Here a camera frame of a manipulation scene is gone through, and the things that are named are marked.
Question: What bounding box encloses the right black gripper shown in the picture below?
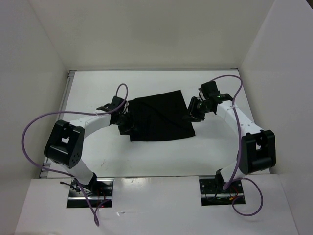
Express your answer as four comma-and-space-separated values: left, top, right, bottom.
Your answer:
182, 96, 212, 122

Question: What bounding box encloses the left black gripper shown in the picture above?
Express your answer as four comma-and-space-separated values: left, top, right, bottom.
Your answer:
116, 110, 140, 135

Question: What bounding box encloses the black skirt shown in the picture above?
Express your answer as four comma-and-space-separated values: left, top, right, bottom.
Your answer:
129, 90, 195, 142

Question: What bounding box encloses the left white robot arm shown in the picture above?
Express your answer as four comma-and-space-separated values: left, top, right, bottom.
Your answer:
44, 102, 132, 196

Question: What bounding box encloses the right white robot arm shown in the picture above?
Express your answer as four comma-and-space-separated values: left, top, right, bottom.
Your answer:
185, 94, 276, 192

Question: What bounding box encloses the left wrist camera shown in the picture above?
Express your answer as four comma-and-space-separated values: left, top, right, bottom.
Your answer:
110, 96, 128, 113

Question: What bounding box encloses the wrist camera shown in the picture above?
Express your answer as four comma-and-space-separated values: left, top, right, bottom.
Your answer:
199, 81, 221, 99
110, 96, 128, 113

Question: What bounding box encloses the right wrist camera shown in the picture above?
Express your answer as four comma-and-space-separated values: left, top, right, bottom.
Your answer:
199, 81, 221, 99

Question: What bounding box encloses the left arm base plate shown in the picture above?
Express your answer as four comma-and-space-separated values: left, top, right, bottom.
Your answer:
60, 178, 114, 209

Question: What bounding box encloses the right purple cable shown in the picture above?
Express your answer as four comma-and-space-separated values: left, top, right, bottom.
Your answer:
207, 74, 265, 216

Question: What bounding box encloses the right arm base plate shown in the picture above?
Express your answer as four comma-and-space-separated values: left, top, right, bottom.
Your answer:
199, 176, 246, 206

